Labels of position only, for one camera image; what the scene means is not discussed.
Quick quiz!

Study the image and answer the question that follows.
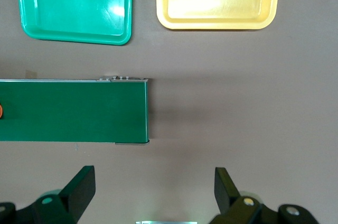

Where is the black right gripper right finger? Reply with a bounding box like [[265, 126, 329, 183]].
[[211, 167, 320, 224]]

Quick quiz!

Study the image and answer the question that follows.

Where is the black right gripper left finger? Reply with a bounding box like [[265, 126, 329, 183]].
[[0, 165, 96, 224]]

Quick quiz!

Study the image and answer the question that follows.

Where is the green conveyor belt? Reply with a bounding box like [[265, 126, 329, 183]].
[[0, 75, 151, 145]]

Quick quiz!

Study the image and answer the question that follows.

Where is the green plastic tray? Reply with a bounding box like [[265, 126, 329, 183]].
[[14, 0, 133, 46]]

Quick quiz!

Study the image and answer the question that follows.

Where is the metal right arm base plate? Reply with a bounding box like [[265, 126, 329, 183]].
[[135, 220, 198, 224]]

